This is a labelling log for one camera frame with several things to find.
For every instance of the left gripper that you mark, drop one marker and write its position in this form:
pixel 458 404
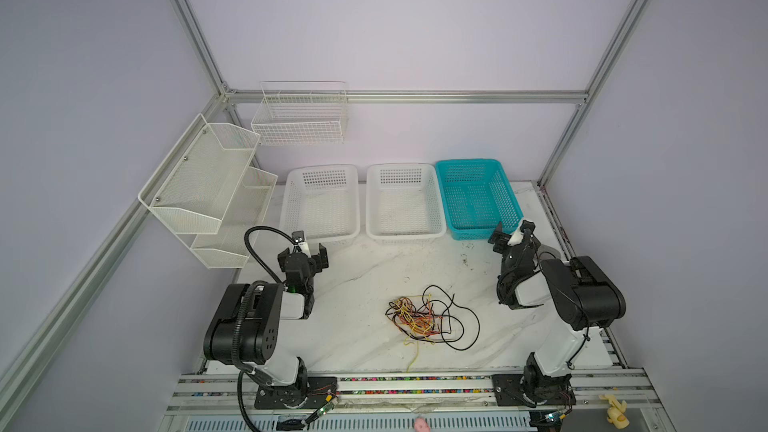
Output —
pixel 302 260

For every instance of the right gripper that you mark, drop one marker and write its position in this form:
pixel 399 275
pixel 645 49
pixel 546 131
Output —
pixel 512 243

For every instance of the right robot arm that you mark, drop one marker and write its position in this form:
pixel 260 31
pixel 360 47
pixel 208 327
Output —
pixel 585 301

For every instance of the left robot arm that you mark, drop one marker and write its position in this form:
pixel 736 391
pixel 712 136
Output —
pixel 244 330

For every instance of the teal plastic basket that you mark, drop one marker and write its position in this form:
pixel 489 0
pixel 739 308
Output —
pixel 477 196

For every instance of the left white plastic basket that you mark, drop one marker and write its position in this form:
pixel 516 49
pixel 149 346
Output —
pixel 323 203

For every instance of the white plastic basket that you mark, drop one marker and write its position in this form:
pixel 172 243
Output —
pixel 404 203
pixel 323 203

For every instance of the middle white plastic basket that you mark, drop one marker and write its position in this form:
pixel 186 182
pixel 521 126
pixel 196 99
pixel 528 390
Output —
pixel 404 203

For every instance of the white mesh two-tier shelf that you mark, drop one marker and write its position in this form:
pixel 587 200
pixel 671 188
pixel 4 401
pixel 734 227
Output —
pixel 208 192

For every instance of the pink object at front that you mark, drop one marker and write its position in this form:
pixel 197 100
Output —
pixel 421 425

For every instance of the yellow toy figure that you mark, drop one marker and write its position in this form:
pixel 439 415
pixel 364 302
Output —
pixel 616 412

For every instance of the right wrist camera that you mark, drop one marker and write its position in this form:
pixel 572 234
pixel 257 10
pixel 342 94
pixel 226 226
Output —
pixel 517 238

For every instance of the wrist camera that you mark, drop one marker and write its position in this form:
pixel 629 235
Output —
pixel 300 244
pixel 517 238

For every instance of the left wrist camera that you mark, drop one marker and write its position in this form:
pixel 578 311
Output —
pixel 300 244

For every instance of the white wire wall basket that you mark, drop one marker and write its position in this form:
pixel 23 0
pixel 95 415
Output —
pixel 293 113

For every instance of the aluminium front rail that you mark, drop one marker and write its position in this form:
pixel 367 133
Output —
pixel 417 392

